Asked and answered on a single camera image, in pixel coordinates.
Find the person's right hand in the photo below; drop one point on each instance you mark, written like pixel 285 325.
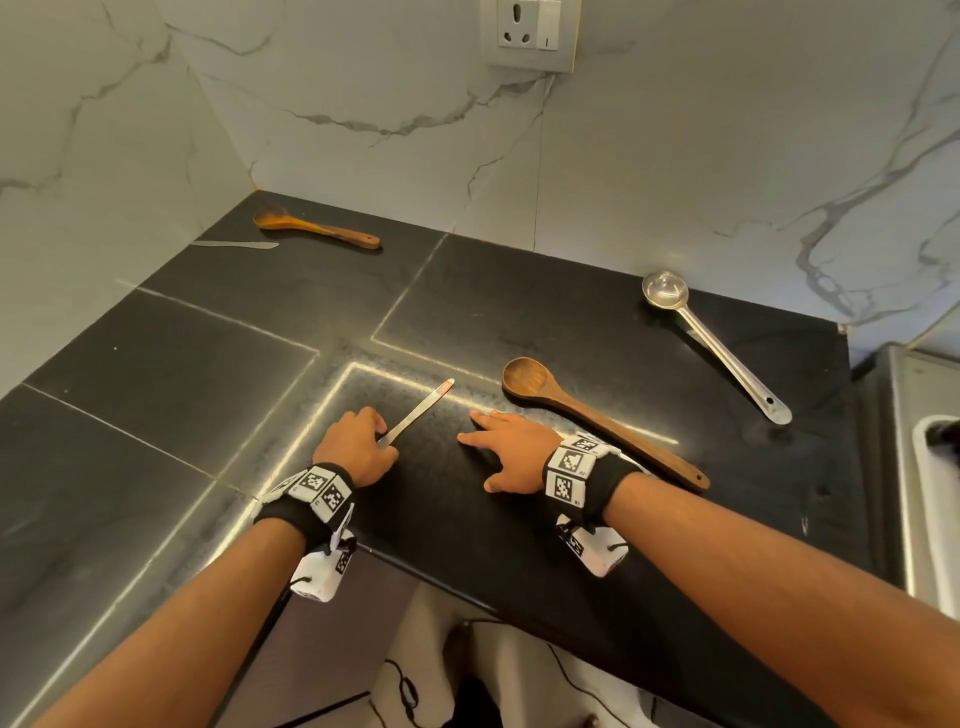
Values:
pixel 517 450

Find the person's left hand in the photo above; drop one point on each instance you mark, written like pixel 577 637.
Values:
pixel 352 450

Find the steel table knife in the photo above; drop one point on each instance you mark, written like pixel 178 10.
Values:
pixel 232 244
pixel 416 412

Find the dark wooden spoon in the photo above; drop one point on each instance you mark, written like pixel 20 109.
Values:
pixel 525 375

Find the large steel ladle spoon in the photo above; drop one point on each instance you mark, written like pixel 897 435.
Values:
pixel 664 289

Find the orange wooden spatula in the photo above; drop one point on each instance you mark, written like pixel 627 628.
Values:
pixel 315 227

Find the black and white dish rack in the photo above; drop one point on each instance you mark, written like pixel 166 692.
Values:
pixel 945 435

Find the person's right forearm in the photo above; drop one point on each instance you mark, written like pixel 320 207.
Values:
pixel 787 600

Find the person's left forearm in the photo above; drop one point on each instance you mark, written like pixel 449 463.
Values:
pixel 187 637

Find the black left wristband with markers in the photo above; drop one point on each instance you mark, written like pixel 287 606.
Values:
pixel 300 502

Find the black wristband with markers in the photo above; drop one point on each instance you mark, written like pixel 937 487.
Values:
pixel 592 480
pixel 300 502

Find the black right wristband with markers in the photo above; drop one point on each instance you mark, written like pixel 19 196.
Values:
pixel 592 480

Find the white drip tray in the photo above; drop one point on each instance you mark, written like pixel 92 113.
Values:
pixel 937 517

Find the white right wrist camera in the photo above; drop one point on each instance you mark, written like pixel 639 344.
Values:
pixel 596 551

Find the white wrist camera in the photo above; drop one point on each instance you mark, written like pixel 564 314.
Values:
pixel 596 551
pixel 319 577

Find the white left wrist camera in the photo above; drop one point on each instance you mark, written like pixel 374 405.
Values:
pixel 319 577

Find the empty white wall socket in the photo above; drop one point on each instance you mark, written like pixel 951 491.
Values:
pixel 532 34

